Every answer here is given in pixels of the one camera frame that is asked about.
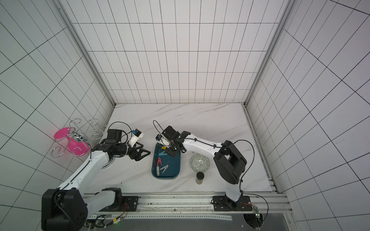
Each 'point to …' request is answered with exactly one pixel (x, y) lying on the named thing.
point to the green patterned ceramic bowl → (200, 162)
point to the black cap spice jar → (200, 176)
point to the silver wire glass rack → (77, 138)
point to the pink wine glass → (78, 147)
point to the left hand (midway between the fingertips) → (143, 151)
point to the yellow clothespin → (164, 147)
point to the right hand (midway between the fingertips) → (166, 149)
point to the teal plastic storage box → (164, 165)
